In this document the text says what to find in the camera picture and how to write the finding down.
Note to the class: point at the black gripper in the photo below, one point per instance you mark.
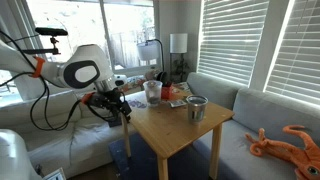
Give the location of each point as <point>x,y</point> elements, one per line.
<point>106,100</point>

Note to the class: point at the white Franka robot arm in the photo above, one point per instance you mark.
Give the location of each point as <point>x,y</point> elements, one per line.
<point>83,58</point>

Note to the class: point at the small black box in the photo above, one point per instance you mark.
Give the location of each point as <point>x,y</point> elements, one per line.
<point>115,123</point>

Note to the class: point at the clear plastic cup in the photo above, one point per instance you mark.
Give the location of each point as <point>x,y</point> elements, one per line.
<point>152,96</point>

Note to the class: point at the colourful patterned pillow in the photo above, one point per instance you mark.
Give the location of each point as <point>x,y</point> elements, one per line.
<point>133,81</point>

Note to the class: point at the wooden table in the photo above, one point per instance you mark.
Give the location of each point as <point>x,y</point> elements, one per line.
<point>173,130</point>

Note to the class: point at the white sofa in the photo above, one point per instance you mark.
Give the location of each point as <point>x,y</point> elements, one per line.
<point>83,140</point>

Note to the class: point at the small printed card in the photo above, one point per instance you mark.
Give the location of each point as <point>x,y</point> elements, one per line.
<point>177,103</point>

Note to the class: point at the dark rug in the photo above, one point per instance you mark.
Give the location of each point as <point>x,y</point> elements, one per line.
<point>140,163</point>

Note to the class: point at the white red paper piece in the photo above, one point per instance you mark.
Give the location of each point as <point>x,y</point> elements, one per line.
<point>183,87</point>

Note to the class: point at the arc lamp white shade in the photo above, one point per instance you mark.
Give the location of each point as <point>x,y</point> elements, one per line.
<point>147,51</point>

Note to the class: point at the dark potted plant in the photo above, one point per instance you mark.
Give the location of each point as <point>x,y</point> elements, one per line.
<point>181,68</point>

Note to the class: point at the metal tumbler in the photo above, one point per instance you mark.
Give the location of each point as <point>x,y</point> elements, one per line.
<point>196,111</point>

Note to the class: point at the floor lamp white shade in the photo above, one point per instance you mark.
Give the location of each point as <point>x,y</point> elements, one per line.
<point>178,43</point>

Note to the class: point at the wooden framed panel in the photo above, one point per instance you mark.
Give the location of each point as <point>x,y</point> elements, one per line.
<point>55,175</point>

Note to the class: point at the white window blind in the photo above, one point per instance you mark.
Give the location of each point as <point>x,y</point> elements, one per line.
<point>230,40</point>
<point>300,60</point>

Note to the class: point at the grey sofa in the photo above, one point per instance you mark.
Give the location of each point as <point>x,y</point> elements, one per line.
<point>266,113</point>

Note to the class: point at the orange squid plush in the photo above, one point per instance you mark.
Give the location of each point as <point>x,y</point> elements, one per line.
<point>300,156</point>

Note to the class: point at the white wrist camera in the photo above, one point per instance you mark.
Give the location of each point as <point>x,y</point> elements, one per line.
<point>120,80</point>

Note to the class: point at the black camera on tripod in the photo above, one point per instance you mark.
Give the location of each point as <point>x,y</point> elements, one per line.
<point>51,31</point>

